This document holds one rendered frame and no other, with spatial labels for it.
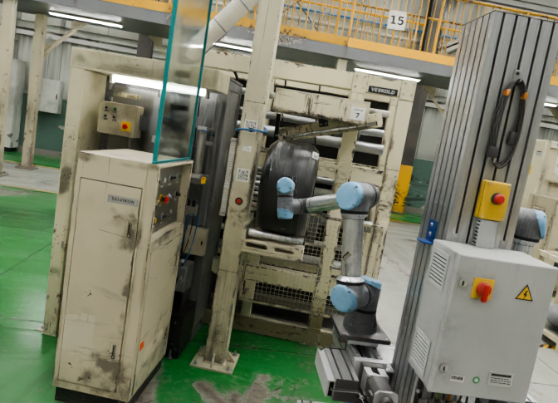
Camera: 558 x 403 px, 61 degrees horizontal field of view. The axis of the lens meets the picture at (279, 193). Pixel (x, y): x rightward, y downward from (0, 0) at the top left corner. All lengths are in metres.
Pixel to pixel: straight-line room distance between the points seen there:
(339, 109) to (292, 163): 0.58
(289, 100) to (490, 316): 1.89
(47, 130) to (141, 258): 10.61
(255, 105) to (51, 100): 9.99
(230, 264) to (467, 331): 1.66
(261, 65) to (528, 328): 1.92
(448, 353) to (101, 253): 1.59
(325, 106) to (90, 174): 1.48
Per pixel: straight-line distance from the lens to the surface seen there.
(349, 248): 1.99
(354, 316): 2.17
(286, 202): 2.21
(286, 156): 2.69
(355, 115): 3.07
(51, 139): 12.82
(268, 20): 2.91
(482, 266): 1.65
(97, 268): 2.47
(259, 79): 2.86
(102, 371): 2.64
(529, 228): 2.26
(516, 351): 1.81
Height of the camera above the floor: 1.51
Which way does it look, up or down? 7 degrees down
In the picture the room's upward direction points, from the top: 10 degrees clockwise
